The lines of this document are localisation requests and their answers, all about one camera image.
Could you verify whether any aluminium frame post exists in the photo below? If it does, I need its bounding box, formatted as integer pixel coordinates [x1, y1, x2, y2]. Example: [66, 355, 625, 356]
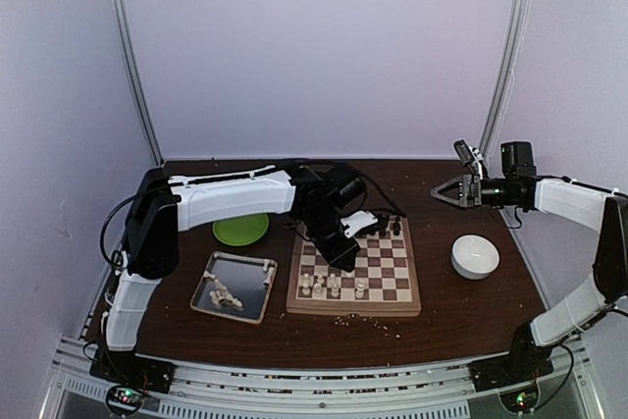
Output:
[479, 0, 530, 169]
[111, 0, 164, 166]

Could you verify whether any metal tray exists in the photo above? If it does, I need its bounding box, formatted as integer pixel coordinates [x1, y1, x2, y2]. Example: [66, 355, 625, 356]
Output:
[189, 251, 278, 325]

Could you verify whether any wooden chess board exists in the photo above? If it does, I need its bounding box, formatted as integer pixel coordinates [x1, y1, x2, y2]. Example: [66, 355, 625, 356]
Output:
[286, 217, 422, 318]

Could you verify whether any green plate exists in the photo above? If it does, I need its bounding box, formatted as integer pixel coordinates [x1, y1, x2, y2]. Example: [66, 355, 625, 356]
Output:
[212, 214, 270, 247]

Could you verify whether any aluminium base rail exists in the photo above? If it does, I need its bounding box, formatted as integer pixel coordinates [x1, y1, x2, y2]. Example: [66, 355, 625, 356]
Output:
[35, 338, 608, 418]

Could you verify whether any aluminium frame post right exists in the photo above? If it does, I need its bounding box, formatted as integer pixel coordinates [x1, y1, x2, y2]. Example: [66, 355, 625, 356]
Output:
[479, 0, 530, 169]

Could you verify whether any white chess knight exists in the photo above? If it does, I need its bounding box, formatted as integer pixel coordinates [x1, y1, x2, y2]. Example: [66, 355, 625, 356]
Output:
[313, 284, 325, 298]

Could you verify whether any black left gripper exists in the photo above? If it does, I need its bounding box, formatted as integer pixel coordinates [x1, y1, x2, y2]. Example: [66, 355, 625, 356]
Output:
[300, 207, 362, 272]

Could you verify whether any white chess king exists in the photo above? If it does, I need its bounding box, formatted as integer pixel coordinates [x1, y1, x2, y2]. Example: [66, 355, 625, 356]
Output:
[354, 279, 368, 300]

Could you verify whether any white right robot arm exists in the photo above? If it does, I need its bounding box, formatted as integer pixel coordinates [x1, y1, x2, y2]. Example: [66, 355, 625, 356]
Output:
[431, 140, 627, 382]

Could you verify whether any white chess pieces pile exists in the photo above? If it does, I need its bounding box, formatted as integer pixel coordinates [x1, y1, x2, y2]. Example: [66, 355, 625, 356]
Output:
[203, 259, 277, 318]

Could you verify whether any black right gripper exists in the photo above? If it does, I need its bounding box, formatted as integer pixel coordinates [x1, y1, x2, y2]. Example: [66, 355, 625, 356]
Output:
[431, 173, 518, 210]

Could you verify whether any white bowl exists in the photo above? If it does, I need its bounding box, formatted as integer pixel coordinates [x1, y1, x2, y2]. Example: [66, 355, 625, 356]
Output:
[450, 235, 500, 281]

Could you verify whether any aluminium frame post left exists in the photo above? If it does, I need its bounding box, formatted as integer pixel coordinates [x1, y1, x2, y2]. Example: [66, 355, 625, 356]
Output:
[111, 0, 164, 166]

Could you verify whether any black chess pieces row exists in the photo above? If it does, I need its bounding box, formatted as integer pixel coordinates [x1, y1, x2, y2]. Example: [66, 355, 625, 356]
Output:
[366, 214, 402, 238]

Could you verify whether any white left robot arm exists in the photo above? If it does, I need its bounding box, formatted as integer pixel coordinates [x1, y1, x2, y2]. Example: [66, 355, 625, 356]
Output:
[98, 160, 379, 386]

